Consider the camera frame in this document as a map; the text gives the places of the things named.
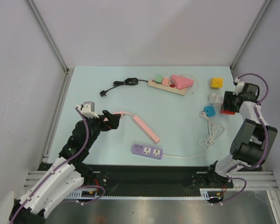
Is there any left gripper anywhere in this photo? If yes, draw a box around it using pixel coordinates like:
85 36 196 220
84 110 120 148

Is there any red cube socket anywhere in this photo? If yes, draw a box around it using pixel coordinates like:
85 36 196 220
220 110 235 115

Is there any white cube socket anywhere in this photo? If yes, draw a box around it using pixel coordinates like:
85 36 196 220
209 93 224 105

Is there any blue adapter plug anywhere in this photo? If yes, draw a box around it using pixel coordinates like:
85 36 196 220
203 105 216 117

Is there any yellow cube socket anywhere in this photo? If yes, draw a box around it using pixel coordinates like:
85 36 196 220
210 77 224 89

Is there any pink power strip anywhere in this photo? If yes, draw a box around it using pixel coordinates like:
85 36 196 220
132 115 160 144

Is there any purple power strip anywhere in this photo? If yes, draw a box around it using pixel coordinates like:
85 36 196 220
132 144 163 160

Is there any pink triangular socket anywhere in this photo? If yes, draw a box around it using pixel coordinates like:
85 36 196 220
170 75 194 90

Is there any green adapter plug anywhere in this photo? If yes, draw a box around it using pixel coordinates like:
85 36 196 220
154 75 162 84

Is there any orange adapter plug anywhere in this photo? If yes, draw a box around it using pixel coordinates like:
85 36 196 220
161 77 170 86

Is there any beige power strip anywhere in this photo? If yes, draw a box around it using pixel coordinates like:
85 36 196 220
147 79 190 96

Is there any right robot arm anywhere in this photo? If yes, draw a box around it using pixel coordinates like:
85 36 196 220
206 81 278 187

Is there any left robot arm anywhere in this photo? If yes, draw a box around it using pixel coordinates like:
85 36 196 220
9 107 121 224

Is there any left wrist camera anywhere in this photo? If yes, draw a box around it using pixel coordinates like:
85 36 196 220
76 101 99 118

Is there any white power strip cable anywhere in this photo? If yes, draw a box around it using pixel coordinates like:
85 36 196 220
163 111 225 158

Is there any black power cable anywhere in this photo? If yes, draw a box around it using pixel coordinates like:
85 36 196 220
99 77 148 98

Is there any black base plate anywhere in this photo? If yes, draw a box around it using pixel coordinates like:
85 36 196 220
37 164 234 197

